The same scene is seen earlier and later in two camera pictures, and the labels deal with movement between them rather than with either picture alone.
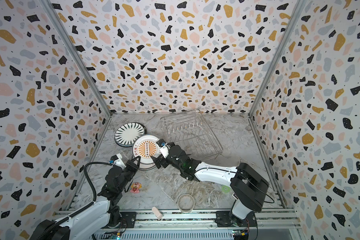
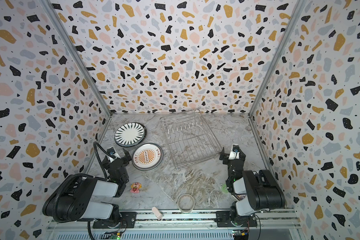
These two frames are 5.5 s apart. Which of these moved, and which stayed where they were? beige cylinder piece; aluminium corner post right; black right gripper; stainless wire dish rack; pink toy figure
Moved: black right gripper
Stayed: pink toy figure; aluminium corner post right; stainless wire dish rack; beige cylinder piece
